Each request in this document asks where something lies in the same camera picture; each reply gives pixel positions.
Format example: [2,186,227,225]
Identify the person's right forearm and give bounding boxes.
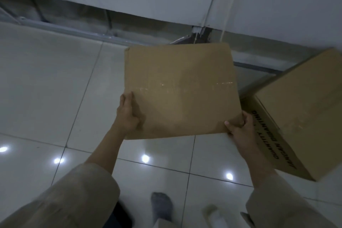
[239,144,338,228]

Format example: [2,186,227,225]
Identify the taped printed cardboard box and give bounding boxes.
[241,47,342,182]

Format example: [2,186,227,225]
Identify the metal support bracket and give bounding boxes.
[170,26,213,46]

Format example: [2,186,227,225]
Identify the person's left grey sock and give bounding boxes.
[151,192,173,223]

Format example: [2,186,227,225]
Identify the person's right hand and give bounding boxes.
[224,109,259,158]

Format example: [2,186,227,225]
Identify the person's light trousers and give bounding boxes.
[152,217,172,228]

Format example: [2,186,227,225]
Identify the tall printed cardboard box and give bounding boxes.
[124,42,245,141]

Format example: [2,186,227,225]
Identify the person's left hand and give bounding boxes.
[113,91,146,135]

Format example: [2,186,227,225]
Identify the person's left forearm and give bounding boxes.
[0,125,126,228]

